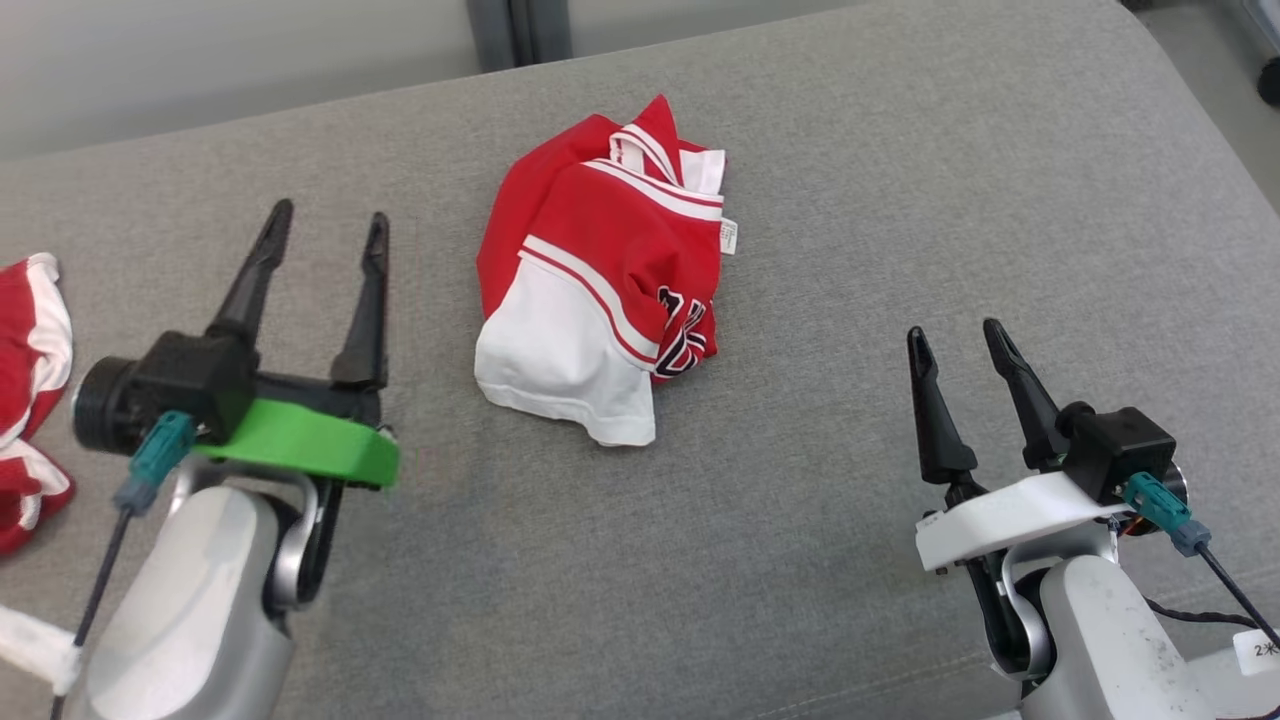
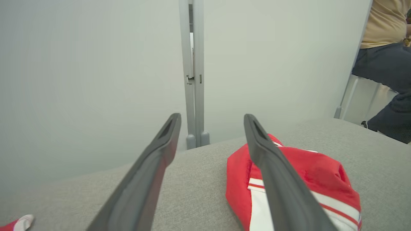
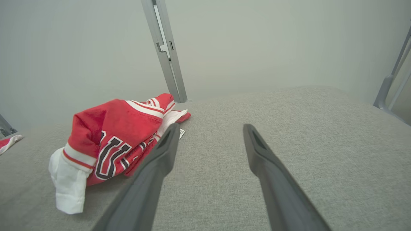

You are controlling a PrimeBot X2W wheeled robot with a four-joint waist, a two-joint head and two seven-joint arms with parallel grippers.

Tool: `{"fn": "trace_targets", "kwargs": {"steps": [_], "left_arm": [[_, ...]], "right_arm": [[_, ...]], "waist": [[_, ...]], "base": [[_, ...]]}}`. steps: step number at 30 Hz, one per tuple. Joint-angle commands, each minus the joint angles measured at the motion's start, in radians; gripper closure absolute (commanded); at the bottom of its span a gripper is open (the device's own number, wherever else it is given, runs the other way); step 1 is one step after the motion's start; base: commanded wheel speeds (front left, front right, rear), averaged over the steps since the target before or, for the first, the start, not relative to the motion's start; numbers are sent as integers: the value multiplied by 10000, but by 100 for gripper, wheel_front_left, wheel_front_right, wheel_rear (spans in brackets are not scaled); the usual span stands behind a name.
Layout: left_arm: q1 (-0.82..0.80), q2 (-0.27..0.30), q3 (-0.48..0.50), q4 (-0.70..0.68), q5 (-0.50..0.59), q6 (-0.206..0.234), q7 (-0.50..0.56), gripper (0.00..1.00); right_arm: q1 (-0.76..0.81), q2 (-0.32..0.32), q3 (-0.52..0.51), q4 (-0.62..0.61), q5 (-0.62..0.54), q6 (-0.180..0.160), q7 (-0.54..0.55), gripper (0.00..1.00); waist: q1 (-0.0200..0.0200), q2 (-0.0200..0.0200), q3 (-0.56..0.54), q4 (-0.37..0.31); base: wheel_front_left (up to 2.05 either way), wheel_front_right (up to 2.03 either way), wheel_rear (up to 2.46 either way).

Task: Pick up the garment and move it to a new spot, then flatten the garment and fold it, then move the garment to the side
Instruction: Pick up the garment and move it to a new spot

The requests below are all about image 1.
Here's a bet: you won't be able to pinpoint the grey chair leg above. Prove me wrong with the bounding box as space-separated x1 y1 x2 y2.
1240 0 1280 53

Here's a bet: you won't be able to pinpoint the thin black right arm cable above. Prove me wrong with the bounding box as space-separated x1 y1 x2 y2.
1145 597 1243 631

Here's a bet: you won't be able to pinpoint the left camera cable teal plug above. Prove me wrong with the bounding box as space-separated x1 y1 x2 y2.
50 410 197 720

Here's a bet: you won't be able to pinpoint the white cable tag with writing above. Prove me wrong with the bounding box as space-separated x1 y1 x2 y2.
1232 628 1280 677

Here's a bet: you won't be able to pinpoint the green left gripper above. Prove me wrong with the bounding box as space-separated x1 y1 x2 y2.
195 198 401 489

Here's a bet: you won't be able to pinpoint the red Bulls jersey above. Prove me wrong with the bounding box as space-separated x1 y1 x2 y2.
474 95 741 448

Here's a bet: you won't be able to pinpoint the right camera cable teal plug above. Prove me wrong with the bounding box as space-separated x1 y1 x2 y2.
1122 472 1280 651

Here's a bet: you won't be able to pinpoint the camera cable teal plug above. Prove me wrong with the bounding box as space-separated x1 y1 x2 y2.
1122 472 1280 651
50 410 197 720

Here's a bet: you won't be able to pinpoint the red shorts white stripes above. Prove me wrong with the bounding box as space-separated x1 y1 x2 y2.
0 253 76 556

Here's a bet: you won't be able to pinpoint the dark grey window post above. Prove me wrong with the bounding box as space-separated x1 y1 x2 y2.
467 0 573 73

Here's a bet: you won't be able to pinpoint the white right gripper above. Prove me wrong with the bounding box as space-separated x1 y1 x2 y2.
907 318 1131 573

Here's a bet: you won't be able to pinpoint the white cable wrap tape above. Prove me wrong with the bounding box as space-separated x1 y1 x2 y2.
0 605 86 696

